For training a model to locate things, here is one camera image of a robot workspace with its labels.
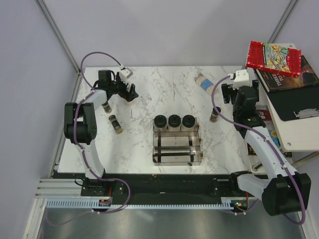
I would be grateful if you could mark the black knob-lid glass jar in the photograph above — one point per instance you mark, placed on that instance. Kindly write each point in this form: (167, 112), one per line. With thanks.
(159, 123)

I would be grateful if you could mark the lying black-cap spice bottle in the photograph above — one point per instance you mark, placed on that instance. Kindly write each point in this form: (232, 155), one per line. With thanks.
(115, 124)

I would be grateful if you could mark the black clipboard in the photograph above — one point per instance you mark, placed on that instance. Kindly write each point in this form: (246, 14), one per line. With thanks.
(293, 104)

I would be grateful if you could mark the clear three-slot organizer tray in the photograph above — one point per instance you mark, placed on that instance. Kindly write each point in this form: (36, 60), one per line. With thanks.
(177, 148)

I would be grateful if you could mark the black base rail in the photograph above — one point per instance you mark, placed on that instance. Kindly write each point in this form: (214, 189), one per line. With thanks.
(177, 189)

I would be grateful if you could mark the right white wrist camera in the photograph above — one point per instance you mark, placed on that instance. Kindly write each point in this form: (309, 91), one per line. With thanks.
(240, 78)

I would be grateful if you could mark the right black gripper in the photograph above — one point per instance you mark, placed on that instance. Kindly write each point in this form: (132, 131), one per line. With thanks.
(226, 93)

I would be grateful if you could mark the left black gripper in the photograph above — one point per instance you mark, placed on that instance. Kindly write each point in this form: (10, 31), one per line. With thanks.
(130, 95)

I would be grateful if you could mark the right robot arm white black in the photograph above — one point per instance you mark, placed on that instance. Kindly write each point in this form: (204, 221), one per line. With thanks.
(285, 190)

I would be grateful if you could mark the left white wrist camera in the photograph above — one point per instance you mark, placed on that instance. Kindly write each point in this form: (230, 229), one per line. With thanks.
(125, 72)

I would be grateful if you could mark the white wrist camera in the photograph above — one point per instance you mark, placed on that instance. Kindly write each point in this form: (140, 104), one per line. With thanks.
(240, 78)
(125, 72)

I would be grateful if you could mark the white side table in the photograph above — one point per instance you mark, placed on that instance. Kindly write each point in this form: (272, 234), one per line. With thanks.
(298, 135)

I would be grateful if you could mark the black-cap spice bottle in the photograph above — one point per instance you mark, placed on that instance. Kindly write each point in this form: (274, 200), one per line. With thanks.
(107, 108)
(214, 116)
(115, 124)

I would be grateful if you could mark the dark hardcover book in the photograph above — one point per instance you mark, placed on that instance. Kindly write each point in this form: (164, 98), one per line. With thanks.
(272, 82)

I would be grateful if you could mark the blue-label bottle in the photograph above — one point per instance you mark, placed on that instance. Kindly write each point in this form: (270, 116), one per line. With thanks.
(129, 103)
(204, 83)

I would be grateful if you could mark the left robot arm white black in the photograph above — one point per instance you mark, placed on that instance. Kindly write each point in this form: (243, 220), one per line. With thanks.
(80, 125)

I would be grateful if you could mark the red children's book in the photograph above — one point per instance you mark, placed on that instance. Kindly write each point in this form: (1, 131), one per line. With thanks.
(274, 58)

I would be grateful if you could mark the white slotted cable duct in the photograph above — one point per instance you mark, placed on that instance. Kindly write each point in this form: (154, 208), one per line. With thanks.
(226, 204)

